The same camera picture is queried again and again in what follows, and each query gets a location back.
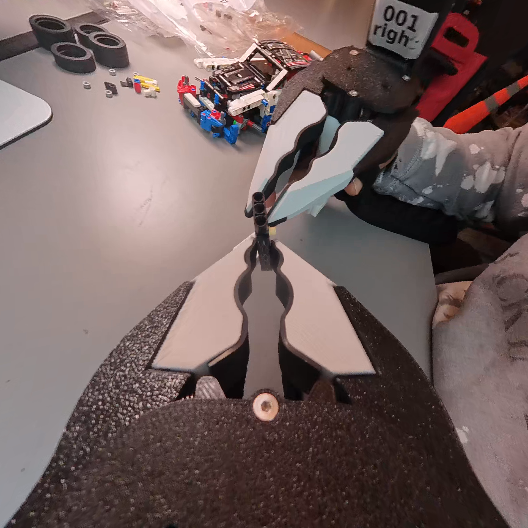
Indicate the black toy connector piece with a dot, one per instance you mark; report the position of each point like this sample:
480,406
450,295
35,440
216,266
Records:
264,258

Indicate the clear plastic bags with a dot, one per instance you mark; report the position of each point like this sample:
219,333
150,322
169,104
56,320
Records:
173,20

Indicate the grey desk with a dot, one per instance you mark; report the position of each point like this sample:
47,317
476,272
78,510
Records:
123,206

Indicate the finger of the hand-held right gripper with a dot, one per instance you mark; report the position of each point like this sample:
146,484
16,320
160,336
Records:
288,136
330,177

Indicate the person's right forearm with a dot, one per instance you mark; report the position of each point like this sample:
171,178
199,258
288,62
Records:
453,173

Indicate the toy brick car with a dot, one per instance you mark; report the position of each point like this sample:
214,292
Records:
239,82

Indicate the red plastic frame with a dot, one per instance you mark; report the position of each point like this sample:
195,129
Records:
462,82

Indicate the book stand with white base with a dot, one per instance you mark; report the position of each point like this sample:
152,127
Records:
20,115

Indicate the red small toy piece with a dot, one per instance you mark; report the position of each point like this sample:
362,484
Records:
137,85

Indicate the orange striped bar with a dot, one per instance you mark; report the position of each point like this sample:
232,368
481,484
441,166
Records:
474,113

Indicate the black small connector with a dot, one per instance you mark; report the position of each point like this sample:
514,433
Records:
111,85
128,82

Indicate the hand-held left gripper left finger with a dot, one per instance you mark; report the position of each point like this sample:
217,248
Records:
198,326

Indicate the person's right hand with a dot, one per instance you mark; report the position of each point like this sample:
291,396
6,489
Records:
354,187

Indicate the yellow axle connector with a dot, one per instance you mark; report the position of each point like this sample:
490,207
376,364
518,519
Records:
148,80

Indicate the black chair armrest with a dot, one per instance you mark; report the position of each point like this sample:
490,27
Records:
412,227

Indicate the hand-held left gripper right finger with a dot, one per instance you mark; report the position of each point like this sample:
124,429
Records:
326,326

